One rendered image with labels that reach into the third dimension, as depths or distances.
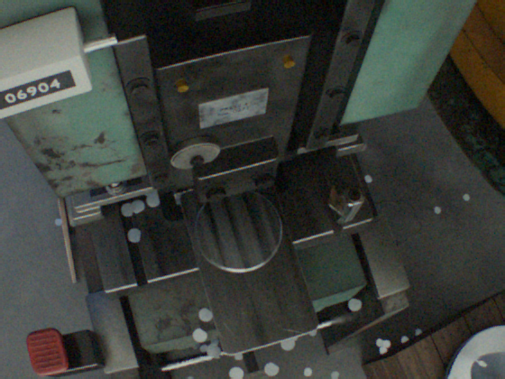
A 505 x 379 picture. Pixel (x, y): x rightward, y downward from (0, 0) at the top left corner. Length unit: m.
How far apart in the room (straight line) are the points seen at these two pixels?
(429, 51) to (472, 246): 1.32
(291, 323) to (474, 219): 1.11
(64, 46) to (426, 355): 1.13
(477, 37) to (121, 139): 0.48
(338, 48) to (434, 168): 1.38
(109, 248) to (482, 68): 0.62
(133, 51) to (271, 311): 0.50
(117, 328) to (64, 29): 0.70
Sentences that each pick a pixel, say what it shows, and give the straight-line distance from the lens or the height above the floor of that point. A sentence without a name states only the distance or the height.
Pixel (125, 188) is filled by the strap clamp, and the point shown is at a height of 0.76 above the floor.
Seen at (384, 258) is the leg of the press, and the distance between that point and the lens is 1.02.
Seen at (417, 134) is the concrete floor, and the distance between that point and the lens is 1.88.
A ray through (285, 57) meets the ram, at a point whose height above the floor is 1.14.
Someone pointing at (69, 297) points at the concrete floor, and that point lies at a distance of 1.68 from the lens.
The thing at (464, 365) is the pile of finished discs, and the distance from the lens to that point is 1.32.
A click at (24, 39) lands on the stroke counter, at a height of 1.33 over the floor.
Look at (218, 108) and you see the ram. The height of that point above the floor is 1.07.
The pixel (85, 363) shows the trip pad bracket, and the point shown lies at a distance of 0.91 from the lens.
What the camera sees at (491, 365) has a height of 0.44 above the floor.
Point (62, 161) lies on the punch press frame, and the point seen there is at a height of 1.14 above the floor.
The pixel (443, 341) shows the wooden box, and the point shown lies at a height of 0.35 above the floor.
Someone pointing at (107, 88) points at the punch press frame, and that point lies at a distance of 0.43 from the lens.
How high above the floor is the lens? 1.59
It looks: 69 degrees down
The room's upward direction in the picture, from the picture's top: 7 degrees clockwise
